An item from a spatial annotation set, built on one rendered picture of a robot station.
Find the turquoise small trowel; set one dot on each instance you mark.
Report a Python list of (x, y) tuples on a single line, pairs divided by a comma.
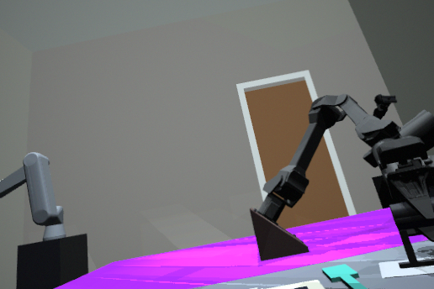
[(345, 274)]

